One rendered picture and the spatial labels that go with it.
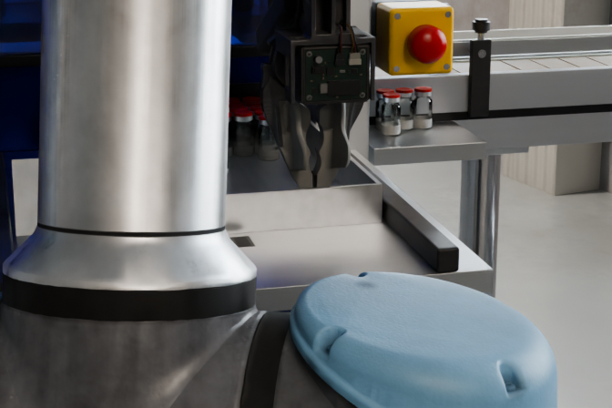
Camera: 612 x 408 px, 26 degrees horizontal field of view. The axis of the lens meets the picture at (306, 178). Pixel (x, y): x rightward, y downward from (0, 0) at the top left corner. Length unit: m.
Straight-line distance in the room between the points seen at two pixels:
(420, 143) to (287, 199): 0.34
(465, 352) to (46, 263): 0.18
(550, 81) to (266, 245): 0.60
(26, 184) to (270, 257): 0.23
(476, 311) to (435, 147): 0.87
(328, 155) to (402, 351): 0.62
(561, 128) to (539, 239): 2.42
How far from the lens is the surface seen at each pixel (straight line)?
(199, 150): 0.58
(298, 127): 1.11
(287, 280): 1.03
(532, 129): 1.61
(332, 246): 1.11
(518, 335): 0.58
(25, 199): 1.16
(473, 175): 1.65
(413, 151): 1.45
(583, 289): 3.65
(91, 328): 0.57
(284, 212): 1.15
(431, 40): 1.39
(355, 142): 1.42
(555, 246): 3.98
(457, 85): 1.56
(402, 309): 0.58
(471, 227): 1.66
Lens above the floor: 1.23
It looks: 15 degrees down
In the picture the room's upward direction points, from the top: straight up
